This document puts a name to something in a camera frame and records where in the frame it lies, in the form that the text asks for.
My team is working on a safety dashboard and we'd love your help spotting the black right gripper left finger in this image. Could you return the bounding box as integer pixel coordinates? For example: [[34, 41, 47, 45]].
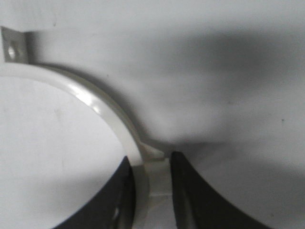
[[56, 157, 136, 229]]

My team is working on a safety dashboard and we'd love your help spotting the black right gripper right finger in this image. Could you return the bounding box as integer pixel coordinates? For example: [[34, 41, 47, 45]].
[[170, 152, 269, 229]]

